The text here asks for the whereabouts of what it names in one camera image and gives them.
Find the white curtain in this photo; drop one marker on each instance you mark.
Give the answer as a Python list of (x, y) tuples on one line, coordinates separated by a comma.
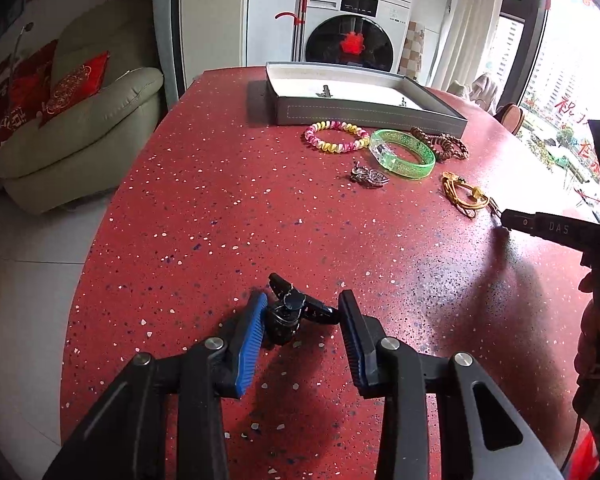
[(470, 20)]

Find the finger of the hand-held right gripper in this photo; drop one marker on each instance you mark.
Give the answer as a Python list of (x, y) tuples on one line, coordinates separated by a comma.
[(545, 225)]

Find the green translucent bangle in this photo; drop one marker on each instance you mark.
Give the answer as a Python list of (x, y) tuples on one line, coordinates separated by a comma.
[(405, 165)]

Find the red embroidered cushion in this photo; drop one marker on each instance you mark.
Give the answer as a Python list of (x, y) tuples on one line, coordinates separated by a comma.
[(75, 85)]

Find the beige leather sofa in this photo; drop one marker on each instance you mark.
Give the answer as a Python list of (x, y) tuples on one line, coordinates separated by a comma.
[(80, 160)]

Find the silver metal pendant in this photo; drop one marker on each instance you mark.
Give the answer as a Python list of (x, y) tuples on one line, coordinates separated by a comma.
[(372, 177)]

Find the white tall cabinet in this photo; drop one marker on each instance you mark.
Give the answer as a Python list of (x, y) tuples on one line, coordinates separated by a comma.
[(275, 10)]

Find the red paper door ornament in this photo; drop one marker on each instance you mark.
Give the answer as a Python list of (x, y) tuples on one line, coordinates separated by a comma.
[(353, 42)]

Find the black hair claw clip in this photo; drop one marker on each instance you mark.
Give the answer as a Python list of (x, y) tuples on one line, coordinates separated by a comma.
[(285, 320)]

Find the beige draped cloth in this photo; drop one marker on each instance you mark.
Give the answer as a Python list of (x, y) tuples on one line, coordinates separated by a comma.
[(459, 88)]

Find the white washing machine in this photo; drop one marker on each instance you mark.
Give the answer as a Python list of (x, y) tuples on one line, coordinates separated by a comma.
[(330, 10)]

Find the grey shallow cardboard box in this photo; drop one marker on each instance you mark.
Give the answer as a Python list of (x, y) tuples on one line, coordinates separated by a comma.
[(355, 115)]

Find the person's right hand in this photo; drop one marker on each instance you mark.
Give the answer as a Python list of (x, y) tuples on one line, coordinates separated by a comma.
[(597, 320)]

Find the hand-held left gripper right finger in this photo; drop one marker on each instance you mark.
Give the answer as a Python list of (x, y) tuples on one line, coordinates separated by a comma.
[(360, 355)]

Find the pale pink draped cloth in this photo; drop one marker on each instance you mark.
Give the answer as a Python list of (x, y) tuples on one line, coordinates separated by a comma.
[(486, 91)]

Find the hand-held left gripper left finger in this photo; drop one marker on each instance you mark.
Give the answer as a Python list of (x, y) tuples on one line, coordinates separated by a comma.
[(247, 355)]

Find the checkered hanging cloth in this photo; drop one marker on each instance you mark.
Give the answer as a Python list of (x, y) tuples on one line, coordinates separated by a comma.
[(414, 50)]

